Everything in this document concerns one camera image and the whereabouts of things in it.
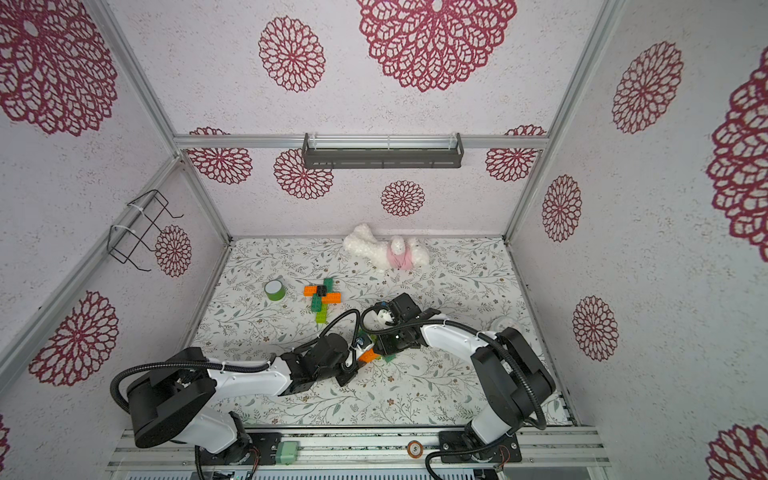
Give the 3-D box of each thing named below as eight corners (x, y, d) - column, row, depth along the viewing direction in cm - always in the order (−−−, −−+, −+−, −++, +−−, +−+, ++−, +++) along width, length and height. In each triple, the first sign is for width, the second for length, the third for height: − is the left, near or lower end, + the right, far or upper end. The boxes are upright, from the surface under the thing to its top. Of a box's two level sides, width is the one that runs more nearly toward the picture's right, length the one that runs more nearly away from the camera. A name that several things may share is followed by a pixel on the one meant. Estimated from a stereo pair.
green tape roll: (267, 301, 104) (262, 292, 100) (270, 288, 108) (266, 279, 103) (284, 301, 104) (280, 292, 100) (288, 288, 108) (284, 279, 103)
